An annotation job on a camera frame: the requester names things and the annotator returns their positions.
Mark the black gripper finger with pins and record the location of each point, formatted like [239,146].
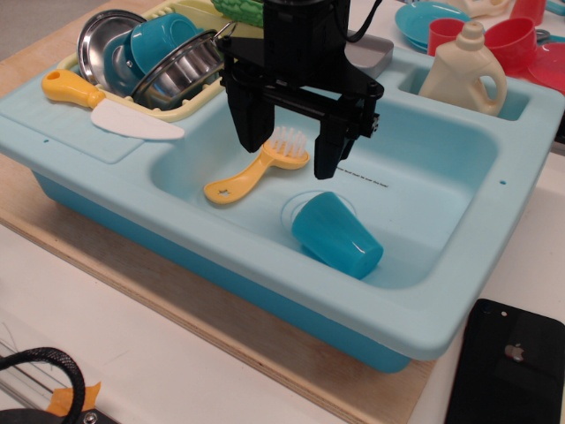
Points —
[253,116]
[332,145]

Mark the yellow dish brush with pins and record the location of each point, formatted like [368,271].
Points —
[285,149]

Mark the plywood board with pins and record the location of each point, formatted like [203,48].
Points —
[166,345]

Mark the green toy vegetable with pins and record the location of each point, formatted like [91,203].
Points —
[244,11]

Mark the cream toy object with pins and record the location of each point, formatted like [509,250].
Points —
[481,8]

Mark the yellow handled toy knife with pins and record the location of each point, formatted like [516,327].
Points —
[66,86]

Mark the grey faucet base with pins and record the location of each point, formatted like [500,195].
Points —
[371,55]

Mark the orange tape piece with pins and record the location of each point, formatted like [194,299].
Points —
[61,400]

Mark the red plastic bowl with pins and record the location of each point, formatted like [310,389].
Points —
[514,44]

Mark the blue plastic cup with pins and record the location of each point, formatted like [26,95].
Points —
[328,229]

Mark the pale yellow dish rack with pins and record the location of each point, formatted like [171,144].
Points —
[204,15]

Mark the cream detergent bottle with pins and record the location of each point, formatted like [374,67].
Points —
[465,73]

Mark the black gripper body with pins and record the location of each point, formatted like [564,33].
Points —
[300,64]

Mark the red plate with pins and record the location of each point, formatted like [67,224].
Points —
[548,66]

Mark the stainless steel pot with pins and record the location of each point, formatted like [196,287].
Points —
[184,71]

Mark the red plastic cup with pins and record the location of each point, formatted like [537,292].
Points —
[441,31]

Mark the light blue toy sink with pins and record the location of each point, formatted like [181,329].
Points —
[440,187]

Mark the blue plate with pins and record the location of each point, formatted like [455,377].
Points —
[413,20]

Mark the blue bowl in rack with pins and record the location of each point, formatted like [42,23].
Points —
[152,41]

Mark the black smartphone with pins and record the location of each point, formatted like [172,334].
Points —
[510,368]

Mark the tall red cup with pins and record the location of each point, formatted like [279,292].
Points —
[529,9]

